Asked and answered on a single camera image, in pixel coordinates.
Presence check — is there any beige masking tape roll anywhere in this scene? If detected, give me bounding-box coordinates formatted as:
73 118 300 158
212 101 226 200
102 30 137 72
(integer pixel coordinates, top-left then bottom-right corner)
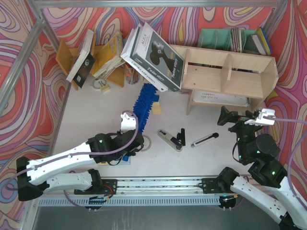
141 135 152 152

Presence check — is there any blue fluffy duster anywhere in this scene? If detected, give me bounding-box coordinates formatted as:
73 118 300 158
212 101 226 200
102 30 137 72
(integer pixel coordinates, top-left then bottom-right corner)
122 82 160 163

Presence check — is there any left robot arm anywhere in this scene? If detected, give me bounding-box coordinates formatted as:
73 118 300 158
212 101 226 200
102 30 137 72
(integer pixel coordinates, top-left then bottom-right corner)
16 130 144 201

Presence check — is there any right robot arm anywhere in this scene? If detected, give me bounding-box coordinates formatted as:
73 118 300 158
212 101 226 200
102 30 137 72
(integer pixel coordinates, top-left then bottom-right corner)
217 106 307 230

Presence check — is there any light wooden bookshelf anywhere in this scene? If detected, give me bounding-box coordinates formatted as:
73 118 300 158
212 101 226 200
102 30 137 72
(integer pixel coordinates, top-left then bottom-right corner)
172 45 279 112

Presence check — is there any beige calculator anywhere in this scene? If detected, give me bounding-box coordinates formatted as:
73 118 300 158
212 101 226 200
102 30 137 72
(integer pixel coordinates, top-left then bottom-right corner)
98 157 131 166

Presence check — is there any spiral notebook white cover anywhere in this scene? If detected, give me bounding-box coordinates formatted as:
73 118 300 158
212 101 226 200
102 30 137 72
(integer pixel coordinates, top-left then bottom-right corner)
193 90 249 107

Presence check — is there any black clip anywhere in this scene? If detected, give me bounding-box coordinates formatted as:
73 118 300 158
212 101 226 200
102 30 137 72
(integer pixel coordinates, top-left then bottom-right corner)
177 128 186 146

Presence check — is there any beige black stapler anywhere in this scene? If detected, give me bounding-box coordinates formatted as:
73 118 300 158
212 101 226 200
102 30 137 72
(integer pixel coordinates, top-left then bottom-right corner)
158 129 183 152

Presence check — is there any pencil cup with pencils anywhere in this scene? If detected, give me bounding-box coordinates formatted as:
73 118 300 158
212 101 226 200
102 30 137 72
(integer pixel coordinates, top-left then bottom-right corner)
124 63 139 85

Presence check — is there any blue covered notebook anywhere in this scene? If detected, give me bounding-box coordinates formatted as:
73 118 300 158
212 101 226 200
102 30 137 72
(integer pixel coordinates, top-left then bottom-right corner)
251 27 272 56

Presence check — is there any green desk organizer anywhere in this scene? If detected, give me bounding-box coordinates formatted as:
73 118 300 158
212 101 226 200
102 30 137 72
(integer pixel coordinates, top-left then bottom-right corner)
198 28 261 55

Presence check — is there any black white paperback book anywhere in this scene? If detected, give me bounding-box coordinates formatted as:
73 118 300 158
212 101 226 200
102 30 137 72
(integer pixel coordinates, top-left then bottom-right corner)
66 29 95 88

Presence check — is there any yellow worn book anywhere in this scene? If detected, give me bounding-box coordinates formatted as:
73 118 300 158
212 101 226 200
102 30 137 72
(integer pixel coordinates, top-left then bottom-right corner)
92 31 123 80

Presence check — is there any white Chokladfabriken book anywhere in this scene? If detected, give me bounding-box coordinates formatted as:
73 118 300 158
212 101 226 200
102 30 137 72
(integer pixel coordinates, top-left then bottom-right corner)
120 24 168 92

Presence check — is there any Twins story book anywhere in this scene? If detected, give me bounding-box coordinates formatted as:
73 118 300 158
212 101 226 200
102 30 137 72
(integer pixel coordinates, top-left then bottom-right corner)
130 23 185 92

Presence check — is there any orange wooden book stand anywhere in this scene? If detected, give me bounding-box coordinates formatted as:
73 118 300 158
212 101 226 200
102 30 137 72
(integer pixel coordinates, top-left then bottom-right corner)
56 34 124 90

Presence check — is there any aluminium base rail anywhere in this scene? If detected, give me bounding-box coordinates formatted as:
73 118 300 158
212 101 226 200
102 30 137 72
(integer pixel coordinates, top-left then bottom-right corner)
30 177 288 196

